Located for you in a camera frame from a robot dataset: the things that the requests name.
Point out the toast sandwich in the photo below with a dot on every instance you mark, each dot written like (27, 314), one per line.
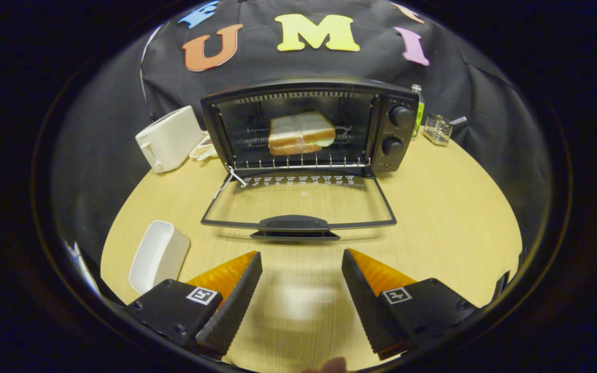
(301, 132)

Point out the green label drink bottle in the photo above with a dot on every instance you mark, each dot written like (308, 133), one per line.
(420, 111)

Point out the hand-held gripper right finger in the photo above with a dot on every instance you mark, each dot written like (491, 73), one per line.
(368, 303)

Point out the black toaster oven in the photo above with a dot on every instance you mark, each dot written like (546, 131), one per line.
(392, 122)

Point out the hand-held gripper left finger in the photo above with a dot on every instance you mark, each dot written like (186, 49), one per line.
(236, 303)

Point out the white bread toaster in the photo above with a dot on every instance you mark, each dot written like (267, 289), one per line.
(166, 140)

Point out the white rectangular tray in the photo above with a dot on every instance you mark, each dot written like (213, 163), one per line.
(156, 256)

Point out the small plate with food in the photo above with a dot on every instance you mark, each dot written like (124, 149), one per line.
(202, 150)

